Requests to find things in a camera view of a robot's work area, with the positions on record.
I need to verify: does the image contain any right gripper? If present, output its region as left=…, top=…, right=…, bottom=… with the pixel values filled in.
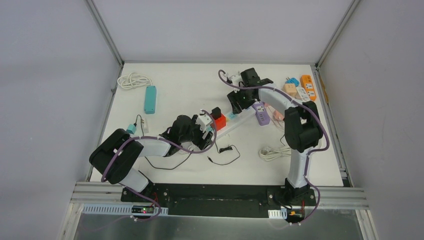
left=227, top=85, right=256, bottom=115

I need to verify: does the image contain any white long power strip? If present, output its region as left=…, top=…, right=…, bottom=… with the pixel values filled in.
left=216, top=107, right=256, bottom=139

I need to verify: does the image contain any purple power strip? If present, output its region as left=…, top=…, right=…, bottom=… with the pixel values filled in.
left=252, top=101, right=271, bottom=126

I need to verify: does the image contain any teal power strip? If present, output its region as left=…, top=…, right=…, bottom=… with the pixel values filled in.
left=144, top=85, right=157, bottom=115

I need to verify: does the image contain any teal charger plug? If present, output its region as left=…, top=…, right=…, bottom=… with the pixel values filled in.
left=126, top=123, right=137, bottom=135

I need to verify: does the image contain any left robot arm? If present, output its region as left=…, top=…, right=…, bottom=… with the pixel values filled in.
left=89, top=111, right=217, bottom=203

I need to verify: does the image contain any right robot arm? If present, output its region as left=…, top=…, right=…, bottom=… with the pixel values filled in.
left=218, top=68, right=327, bottom=205

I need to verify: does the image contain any red cube socket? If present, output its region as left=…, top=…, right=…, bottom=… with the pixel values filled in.
left=211, top=114, right=227, bottom=132

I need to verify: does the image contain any black charger on red cube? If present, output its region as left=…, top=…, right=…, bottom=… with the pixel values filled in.
left=211, top=107, right=222, bottom=120

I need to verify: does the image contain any beige cube adapter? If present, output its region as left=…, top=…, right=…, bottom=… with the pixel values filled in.
left=282, top=83, right=298, bottom=98

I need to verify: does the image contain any white flat adapter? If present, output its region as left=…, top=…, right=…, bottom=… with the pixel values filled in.
left=141, top=118, right=149, bottom=133

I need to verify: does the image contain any small blue adapter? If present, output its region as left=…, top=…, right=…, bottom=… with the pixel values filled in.
left=285, top=77, right=300, bottom=87

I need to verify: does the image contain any orange power strip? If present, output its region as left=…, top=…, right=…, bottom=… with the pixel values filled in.
left=300, top=75, right=317, bottom=101

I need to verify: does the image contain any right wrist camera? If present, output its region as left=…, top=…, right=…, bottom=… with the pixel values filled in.
left=225, top=71, right=243, bottom=87

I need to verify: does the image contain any coiled white cable front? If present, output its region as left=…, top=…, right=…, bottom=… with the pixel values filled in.
left=257, top=145, right=292, bottom=162

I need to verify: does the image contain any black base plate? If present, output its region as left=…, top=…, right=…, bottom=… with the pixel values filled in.
left=142, top=183, right=318, bottom=218

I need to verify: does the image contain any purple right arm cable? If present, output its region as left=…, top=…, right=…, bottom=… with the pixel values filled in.
left=217, top=69, right=331, bottom=230

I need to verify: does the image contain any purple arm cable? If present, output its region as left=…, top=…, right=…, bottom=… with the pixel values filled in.
left=217, top=69, right=331, bottom=230
left=100, top=109, right=218, bottom=223

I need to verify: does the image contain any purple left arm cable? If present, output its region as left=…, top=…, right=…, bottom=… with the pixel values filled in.
left=100, top=109, right=218, bottom=223

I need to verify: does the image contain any teal strip white cord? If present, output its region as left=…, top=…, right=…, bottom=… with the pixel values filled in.
left=117, top=72, right=154, bottom=90

